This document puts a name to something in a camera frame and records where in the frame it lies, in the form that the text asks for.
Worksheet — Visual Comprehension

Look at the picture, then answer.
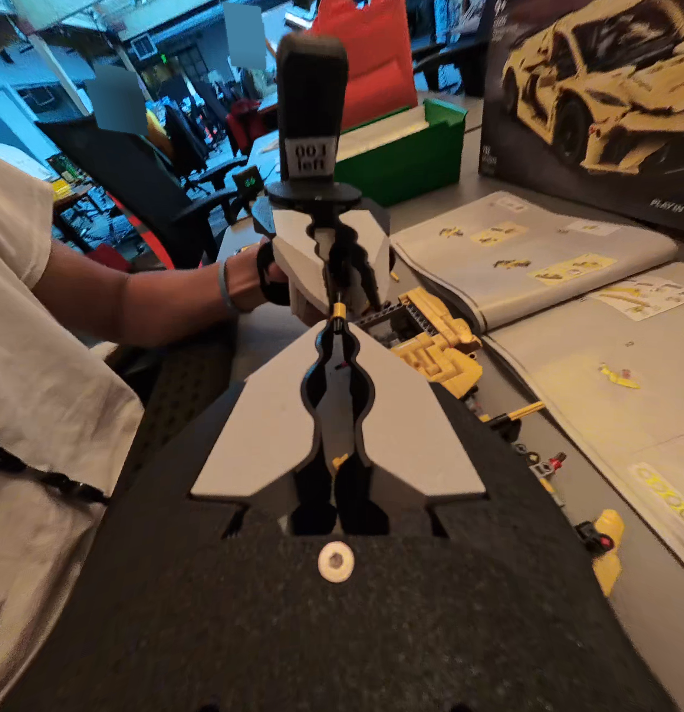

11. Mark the orange carry bag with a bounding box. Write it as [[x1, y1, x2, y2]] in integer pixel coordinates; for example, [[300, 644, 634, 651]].
[[309, 0, 420, 131]]

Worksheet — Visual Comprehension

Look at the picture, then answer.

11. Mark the grey desk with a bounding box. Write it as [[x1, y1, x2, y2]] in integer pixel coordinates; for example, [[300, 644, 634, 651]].
[[217, 95, 684, 712]]

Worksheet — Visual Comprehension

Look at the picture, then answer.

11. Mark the black office chair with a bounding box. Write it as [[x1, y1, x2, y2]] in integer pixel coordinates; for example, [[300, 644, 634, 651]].
[[39, 117, 248, 268]]

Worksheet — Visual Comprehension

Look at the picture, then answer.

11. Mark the yellow black toy car model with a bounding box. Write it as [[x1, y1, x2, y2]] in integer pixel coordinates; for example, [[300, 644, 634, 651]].
[[350, 286, 625, 599]]

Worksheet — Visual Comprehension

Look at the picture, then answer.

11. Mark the person's left hand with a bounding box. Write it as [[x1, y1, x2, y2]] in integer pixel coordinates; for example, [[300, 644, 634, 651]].
[[231, 239, 293, 313]]

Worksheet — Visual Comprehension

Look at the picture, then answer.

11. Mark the green storage bin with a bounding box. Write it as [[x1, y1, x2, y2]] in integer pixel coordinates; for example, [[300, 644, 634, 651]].
[[333, 99, 468, 208]]

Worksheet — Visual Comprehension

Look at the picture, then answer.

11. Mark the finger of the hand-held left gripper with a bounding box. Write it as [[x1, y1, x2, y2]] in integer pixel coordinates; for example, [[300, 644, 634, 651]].
[[271, 209, 336, 316], [336, 210, 393, 312]]

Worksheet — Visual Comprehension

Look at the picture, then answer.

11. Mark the toy car set box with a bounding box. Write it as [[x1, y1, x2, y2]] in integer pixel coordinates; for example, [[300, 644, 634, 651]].
[[478, 0, 684, 231]]

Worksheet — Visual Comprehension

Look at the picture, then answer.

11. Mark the black lanyard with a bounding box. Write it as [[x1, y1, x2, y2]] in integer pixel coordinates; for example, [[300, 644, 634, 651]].
[[0, 439, 109, 504]]

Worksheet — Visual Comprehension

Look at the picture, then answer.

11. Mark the building instruction booklet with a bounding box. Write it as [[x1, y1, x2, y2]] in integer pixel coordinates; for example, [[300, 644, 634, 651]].
[[389, 191, 684, 579]]

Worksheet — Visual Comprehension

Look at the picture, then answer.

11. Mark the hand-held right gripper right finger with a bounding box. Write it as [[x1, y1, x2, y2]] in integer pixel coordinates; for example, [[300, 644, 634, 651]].
[[336, 323, 486, 533]]

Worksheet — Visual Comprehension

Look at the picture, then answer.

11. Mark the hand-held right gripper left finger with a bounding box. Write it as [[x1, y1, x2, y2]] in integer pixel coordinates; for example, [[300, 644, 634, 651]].
[[191, 322, 337, 534]]

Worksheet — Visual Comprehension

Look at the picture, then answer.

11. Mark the red office chair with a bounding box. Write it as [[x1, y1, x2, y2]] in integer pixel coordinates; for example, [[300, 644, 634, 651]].
[[226, 99, 265, 156]]

